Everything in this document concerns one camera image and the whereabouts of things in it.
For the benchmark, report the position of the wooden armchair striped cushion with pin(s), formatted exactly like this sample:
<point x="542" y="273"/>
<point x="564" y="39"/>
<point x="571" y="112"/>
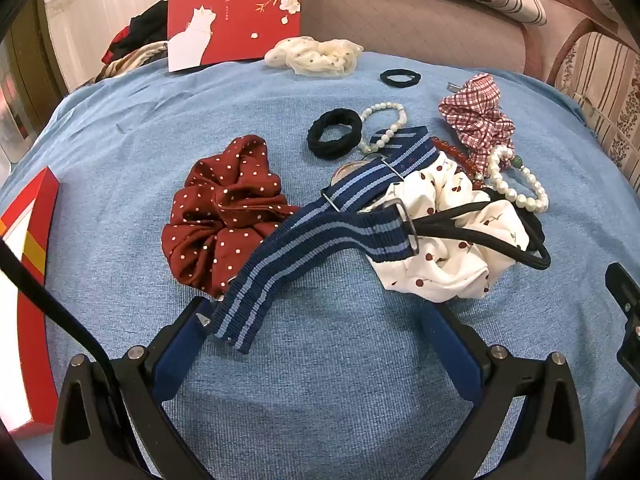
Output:
<point x="600" y="85"/>

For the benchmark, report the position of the black elastic headband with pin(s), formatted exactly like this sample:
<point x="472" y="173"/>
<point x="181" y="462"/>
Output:
<point x="480" y="237"/>

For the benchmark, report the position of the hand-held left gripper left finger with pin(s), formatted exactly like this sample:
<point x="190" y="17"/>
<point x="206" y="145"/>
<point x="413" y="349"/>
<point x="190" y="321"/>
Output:
<point x="177" y="347"/>

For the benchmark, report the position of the dark garment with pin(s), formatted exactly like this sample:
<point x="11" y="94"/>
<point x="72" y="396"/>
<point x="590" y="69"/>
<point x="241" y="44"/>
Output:
<point x="147" y="22"/>

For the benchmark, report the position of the red gift box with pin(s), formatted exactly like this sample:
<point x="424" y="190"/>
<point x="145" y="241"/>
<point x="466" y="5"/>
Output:
<point x="35" y="375"/>

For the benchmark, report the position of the wooden cabinet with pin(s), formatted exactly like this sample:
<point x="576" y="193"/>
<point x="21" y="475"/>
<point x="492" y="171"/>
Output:
<point x="30" y="60"/>

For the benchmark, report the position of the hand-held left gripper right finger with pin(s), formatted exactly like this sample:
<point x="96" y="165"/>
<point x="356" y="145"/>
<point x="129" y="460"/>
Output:
<point x="450" y="350"/>

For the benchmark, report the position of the blue cloth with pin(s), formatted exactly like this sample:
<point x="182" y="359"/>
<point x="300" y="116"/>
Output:
<point x="320" y="390"/>

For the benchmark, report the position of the cream dotted scrunchie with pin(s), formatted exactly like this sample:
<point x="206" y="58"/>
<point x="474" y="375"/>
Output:
<point x="320" y="57"/>

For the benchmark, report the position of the red plaid scrunchie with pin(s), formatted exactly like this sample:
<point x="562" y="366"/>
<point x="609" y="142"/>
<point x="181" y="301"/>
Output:
<point x="475" y="115"/>

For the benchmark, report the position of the red polka dot scrunchie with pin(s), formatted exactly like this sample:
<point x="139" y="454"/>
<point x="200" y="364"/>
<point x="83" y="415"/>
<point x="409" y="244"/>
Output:
<point x="215" y="225"/>

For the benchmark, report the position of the white cherry print scrunchie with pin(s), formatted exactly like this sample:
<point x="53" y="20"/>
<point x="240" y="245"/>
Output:
<point x="450" y="270"/>

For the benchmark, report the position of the beige striped cloth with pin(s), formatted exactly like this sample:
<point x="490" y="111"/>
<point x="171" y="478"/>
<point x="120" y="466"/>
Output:
<point x="135" y="57"/>

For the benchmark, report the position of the pink sofa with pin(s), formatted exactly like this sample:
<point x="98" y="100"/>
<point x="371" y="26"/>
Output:
<point x="400" y="20"/>

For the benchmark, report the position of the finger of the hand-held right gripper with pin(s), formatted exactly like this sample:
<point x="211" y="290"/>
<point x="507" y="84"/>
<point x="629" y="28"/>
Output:
<point x="620" y="285"/>

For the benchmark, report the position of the silver hair clip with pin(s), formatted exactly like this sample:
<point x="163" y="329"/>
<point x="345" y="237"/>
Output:
<point x="451" y="88"/>

